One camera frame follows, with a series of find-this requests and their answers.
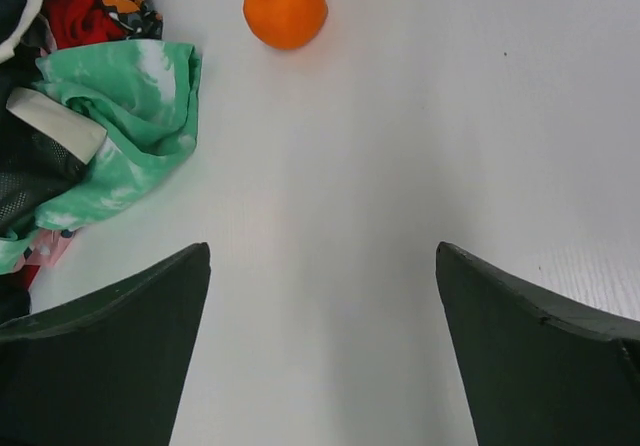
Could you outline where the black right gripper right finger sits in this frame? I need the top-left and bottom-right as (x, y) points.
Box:
(436, 242), (639, 445)

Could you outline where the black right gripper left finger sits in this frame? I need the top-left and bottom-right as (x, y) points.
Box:
(1, 243), (211, 445)

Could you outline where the red cloth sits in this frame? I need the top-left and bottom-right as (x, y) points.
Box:
(43, 0), (126, 49)

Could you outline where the pink navy patterned cloth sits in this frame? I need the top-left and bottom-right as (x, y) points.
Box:
(13, 229), (76, 272)

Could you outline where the green white tie-dye cloth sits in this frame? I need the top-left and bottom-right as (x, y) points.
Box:
(1, 39), (201, 274)

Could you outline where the dark orange patterned cloth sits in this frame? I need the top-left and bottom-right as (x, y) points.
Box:
(99, 0), (164, 40)

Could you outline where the black cream garment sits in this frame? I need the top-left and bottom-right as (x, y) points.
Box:
(1, 0), (106, 236)

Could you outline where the orange ball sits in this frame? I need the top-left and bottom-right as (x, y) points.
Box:
(243, 0), (328, 51)

